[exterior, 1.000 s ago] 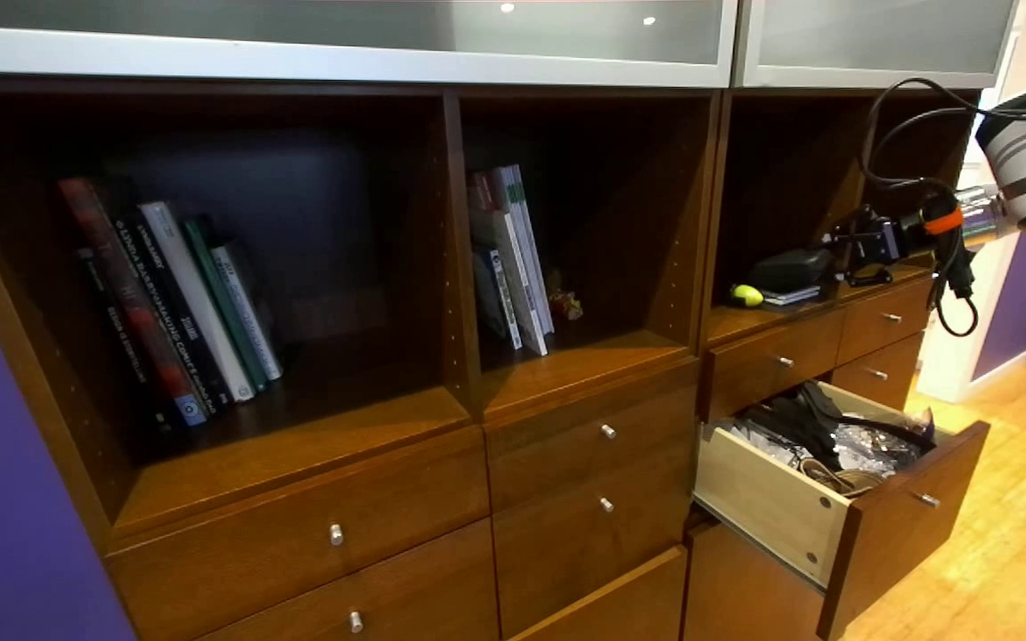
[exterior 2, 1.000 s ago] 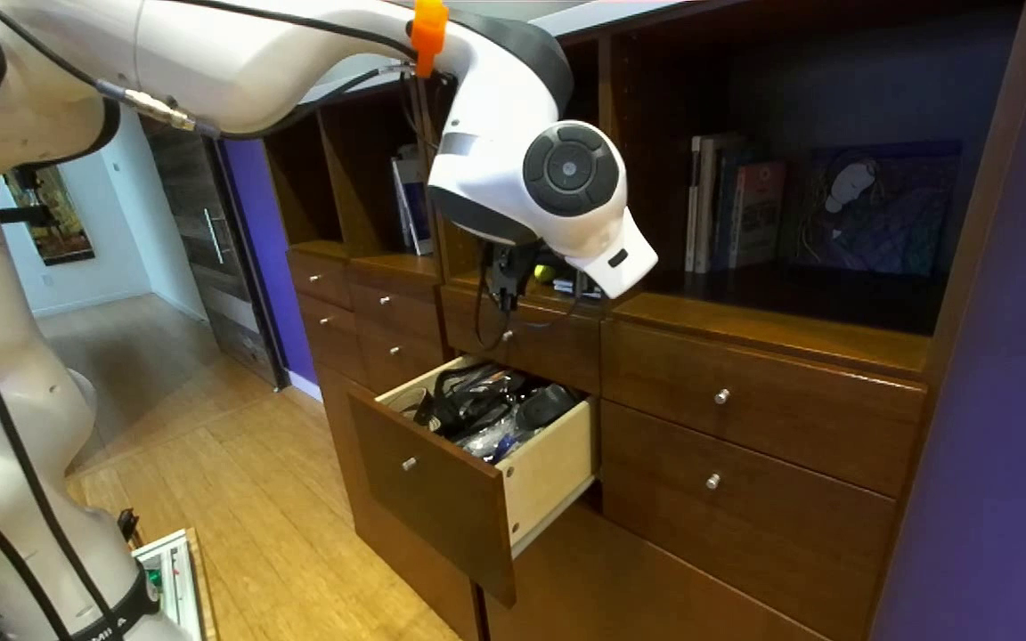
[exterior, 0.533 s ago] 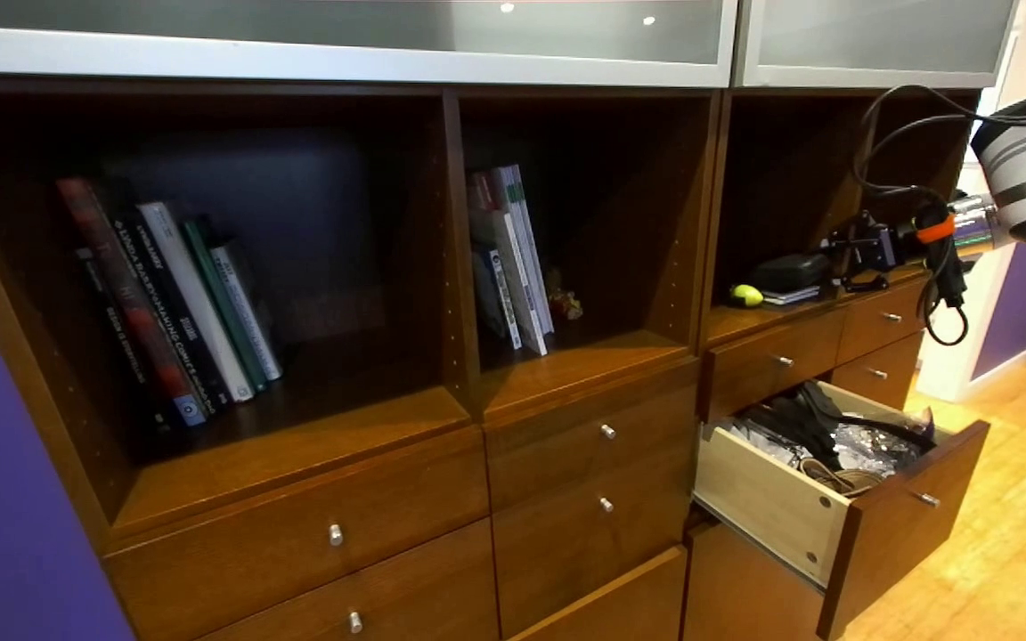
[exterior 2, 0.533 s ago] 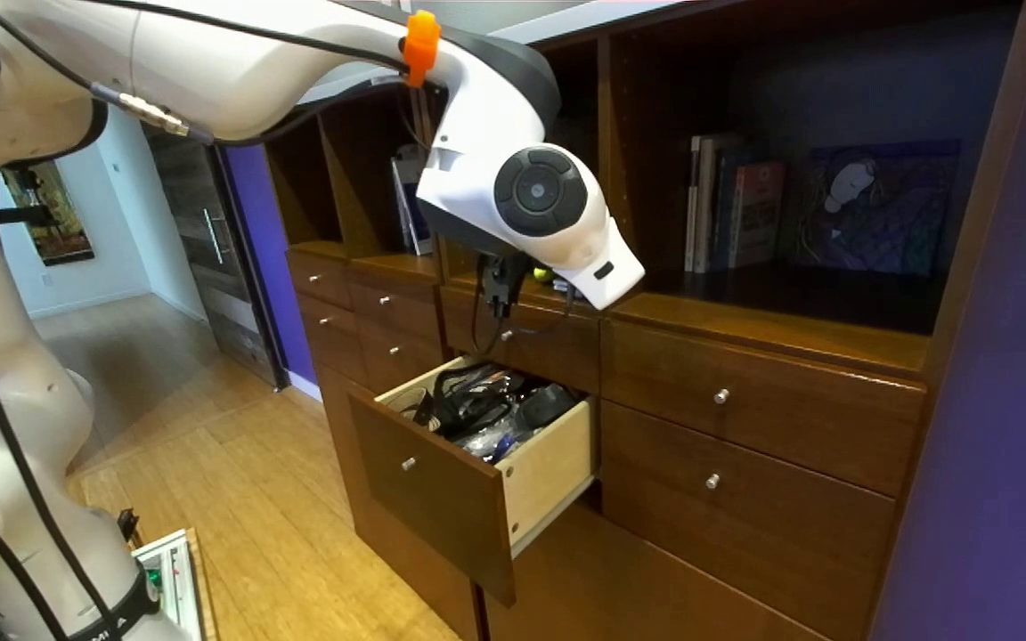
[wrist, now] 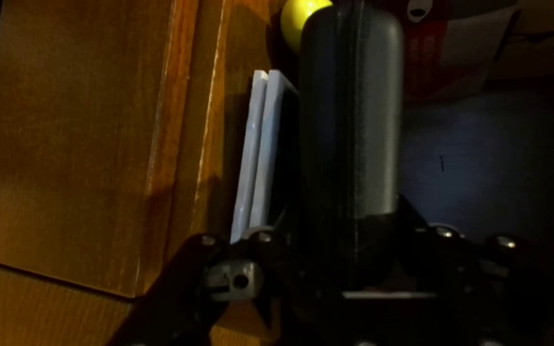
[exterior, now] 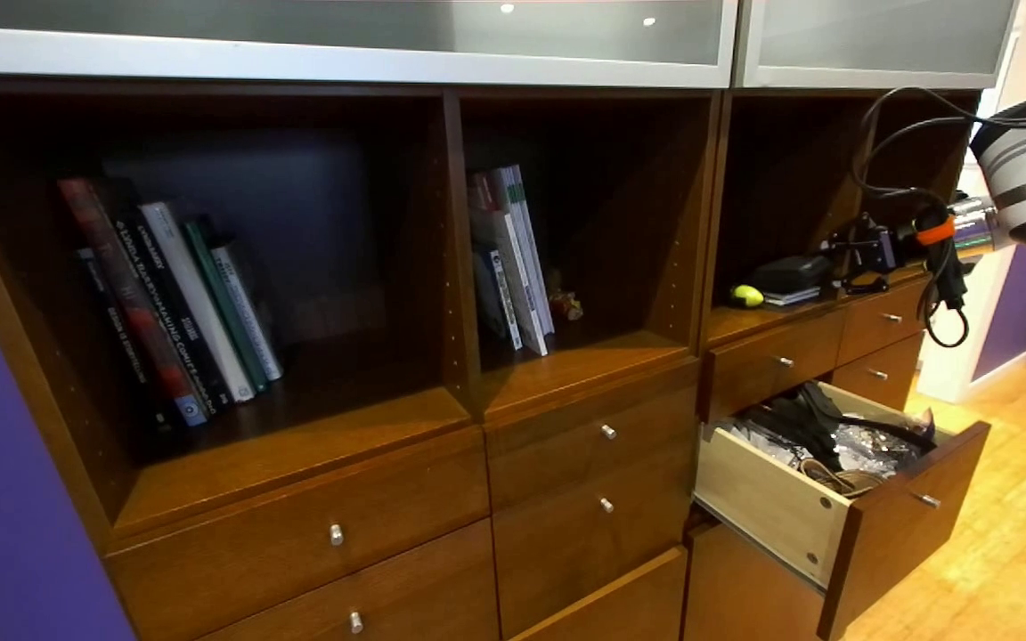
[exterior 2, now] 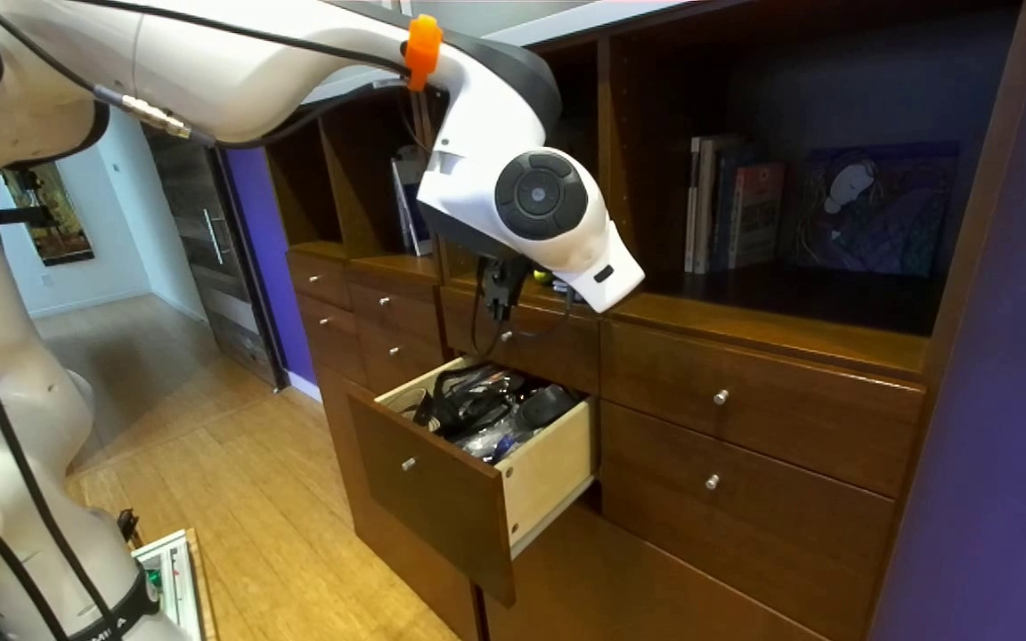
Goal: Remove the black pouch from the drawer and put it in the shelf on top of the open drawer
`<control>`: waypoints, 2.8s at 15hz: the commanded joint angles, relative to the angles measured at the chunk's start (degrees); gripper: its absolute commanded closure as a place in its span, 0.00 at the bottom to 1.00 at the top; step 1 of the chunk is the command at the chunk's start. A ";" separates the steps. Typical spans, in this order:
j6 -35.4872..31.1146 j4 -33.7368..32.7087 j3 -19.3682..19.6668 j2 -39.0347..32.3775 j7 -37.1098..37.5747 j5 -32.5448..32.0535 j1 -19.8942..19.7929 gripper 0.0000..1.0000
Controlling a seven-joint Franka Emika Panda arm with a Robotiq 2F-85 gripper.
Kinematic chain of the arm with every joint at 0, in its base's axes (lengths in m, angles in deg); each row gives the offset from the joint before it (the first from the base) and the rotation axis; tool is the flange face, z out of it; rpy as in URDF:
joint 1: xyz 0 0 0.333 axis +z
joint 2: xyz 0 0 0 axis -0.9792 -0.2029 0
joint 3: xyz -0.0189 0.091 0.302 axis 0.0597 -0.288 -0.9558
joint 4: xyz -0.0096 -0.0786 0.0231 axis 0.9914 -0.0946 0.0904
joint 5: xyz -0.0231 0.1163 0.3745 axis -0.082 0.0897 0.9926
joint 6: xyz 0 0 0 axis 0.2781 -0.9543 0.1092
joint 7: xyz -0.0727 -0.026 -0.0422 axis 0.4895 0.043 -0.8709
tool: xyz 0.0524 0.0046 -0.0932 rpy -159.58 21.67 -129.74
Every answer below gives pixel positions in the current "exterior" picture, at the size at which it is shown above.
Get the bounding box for middle row of books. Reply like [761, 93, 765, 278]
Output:
[470, 174, 545, 360]

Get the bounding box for pale green book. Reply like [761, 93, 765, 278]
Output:
[208, 244, 288, 385]

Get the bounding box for green spine book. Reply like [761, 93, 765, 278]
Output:
[182, 213, 275, 397]

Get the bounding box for small brown figurine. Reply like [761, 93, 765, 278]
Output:
[545, 283, 589, 331]

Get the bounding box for black spine book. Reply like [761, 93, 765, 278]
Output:
[95, 174, 240, 415]

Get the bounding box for dark items inside drawer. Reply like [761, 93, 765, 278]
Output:
[730, 415, 932, 496]

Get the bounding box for tangled black straps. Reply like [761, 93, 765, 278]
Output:
[747, 381, 937, 476]

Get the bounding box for small blue white book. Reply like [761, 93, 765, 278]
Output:
[761, 285, 826, 312]

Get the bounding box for brown wooden drawer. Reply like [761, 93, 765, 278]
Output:
[488, 439, 702, 638]
[832, 276, 932, 369]
[101, 419, 496, 641]
[196, 515, 501, 641]
[484, 360, 702, 513]
[831, 327, 927, 415]
[698, 298, 847, 425]

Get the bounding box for tall white book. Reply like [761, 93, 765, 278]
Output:
[134, 196, 260, 406]

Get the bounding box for dark thin book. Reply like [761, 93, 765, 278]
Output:
[470, 244, 516, 353]

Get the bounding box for brown drawer with pale sides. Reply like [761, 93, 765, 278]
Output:
[690, 381, 995, 641]

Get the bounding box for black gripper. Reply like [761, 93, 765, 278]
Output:
[826, 210, 912, 285]

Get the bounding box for frosted glass cabinet door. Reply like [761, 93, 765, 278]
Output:
[0, 0, 746, 93]
[735, 0, 1026, 93]

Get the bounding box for red spine book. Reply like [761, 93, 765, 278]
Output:
[56, 174, 214, 436]

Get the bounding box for grey blue spine book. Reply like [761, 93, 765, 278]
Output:
[488, 159, 559, 349]

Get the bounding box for black pouch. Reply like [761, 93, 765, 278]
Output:
[747, 251, 843, 298]

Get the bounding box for black cable bundle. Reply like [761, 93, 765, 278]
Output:
[847, 83, 1026, 353]

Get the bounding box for orange cable strap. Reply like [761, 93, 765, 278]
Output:
[915, 213, 963, 251]

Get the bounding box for brown wooden shelf unit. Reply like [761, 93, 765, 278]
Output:
[0, 0, 1021, 641]

